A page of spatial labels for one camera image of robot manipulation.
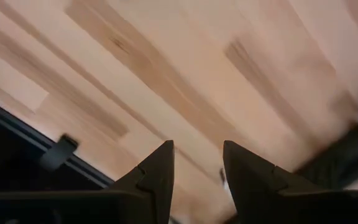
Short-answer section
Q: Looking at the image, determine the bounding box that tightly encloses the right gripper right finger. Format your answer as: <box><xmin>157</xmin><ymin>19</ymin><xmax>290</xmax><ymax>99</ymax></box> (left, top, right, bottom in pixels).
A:
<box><xmin>223</xmin><ymin>140</ymin><xmax>358</xmax><ymax>224</ymax></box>

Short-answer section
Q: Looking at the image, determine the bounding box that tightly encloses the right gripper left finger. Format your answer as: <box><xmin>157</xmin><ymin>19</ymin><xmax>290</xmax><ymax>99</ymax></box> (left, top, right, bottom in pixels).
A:
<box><xmin>0</xmin><ymin>139</ymin><xmax>175</xmax><ymax>224</ymax></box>

